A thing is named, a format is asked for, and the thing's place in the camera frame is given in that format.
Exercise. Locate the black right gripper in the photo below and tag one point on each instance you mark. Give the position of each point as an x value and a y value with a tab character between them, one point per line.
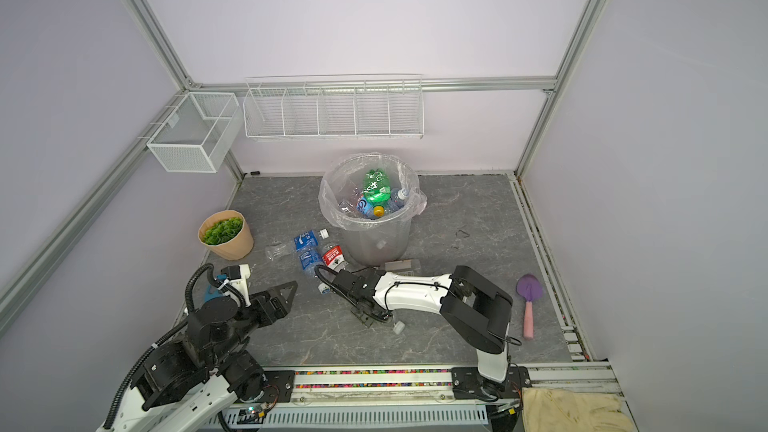
363	319

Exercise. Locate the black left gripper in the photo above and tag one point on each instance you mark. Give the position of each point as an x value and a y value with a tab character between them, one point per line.
259	301

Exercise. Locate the large clear bottle colourful label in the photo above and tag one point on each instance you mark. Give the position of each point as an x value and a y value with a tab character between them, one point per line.
355	205

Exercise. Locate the blue label bottle white cap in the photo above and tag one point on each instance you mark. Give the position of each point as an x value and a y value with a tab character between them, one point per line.
398	198

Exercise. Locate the crushed green bottle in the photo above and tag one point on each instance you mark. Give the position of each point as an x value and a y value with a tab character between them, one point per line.
377	187

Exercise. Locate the green label clear bottle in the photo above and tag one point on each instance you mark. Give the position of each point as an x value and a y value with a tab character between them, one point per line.
398	327

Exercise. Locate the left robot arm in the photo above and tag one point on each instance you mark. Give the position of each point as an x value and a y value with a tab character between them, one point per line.
201	367

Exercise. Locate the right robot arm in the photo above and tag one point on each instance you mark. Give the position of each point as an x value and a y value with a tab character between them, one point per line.
478	310

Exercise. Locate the blue label bottle near bin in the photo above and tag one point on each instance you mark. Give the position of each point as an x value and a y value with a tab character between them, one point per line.
307	248

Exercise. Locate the grey mesh waste bin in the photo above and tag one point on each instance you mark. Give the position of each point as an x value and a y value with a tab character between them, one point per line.
379	245

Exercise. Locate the clear plastic bin liner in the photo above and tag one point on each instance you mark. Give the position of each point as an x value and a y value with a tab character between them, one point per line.
349	172

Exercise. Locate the red label clear bottle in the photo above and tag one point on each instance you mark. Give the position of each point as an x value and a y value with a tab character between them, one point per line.
333	256

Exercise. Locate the clear crushed bottle left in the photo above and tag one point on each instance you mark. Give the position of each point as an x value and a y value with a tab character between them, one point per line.
279	250

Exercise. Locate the white yellow label clear bottle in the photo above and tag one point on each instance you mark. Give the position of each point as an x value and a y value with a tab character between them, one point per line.
403	267

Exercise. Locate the beige pot with green plant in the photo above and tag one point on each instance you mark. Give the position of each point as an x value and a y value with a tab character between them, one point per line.
227	235

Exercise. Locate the purple plastic scoop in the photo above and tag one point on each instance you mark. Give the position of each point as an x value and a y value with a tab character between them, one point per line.
529	288

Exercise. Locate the pink stick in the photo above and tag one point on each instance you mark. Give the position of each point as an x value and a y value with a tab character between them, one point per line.
528	321

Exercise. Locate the white mesh box basket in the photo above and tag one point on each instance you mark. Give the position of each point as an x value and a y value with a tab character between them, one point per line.
198	133

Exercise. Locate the beige cloth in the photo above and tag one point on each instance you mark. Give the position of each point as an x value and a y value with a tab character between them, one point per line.
559	410

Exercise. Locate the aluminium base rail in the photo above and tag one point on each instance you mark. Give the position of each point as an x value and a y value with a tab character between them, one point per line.
362	398

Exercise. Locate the white wire wall shelf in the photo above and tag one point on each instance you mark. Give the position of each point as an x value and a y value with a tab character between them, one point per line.
334	107

